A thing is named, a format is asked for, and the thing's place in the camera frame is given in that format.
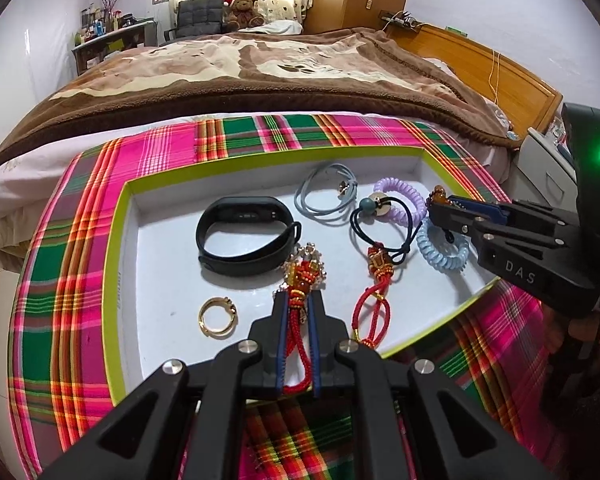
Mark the wooden headboard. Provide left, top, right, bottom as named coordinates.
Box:
left=385, top=20, right=563, bottom=143

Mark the person's right hand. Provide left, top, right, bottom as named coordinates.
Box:
left=545, top=305, right=600, bottom=361

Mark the blue spiral hair tie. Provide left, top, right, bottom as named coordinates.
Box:
left=416, top=222, right=470, bottom=273

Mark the white drawer unit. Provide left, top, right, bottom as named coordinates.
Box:
left=515, top=127, right=581, bottom=213

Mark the black fitness band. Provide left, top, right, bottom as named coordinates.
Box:
left=196, top=196, right=302, bottom=276

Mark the pink green plaid cloth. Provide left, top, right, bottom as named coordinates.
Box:
left=7, top=112, right=571, bottom=480

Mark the small device on headboard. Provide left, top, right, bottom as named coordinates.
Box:
left=380, top=10, right=423, bottom=28

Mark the black beaded hair tie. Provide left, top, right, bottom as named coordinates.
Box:
left=350, top=195, right=426, bottom=266

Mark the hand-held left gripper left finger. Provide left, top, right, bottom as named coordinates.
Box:
left=37, top=292, right=290, bottom=480

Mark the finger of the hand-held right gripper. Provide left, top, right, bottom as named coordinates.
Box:
left=427, top=204, right=561, bottom=252
left=450, top=195, right=579, bottom=232

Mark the brown patterned blanket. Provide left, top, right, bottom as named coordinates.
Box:
left=0, top=27, right=523, bottom=188

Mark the cluttered dresser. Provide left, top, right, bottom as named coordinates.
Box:
left=71, top=20, right=158, bottom=77

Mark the red gold beaded charm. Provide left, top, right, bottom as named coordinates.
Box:
left=279, top=241, right=328, bottom=395

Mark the thin pale cable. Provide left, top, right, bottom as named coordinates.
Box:
left=487, top=50, right=503, bottom=111

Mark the gold ring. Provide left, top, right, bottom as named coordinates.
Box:
left=198, top=296, right=239, bottom=338

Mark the purple spiral hair tie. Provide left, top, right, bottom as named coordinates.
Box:
left=372, top=176, right=427, bottom=226

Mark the red cord figurine charm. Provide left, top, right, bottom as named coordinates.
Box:
left=351, top=242, right=415, bottom=350

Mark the brown teddy bear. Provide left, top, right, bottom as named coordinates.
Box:
left=221, top=0, right=266, bottom=31

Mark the grey-blue cord hair tie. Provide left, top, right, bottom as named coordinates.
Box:
left=294, top=162, right=358, bottom=221

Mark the white pillow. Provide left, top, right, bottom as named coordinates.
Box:
left=252, top=20, right=305, bottom=36

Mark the brown bead charm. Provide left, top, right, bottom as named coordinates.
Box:
left=426, top=185, right=453, bottom=208

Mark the white tray with green rim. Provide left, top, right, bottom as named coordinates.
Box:
left=102, top=147, right=501, bottom=406

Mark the black chair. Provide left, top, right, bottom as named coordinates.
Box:
left=164, top=0, right=228, bottom=43

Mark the clutter of desk trinkets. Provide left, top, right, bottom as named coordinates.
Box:
left=75, top=2, right=138, bottom=41

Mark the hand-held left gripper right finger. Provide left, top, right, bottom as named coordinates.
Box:
left=309, top=291, right=553, bottom=480

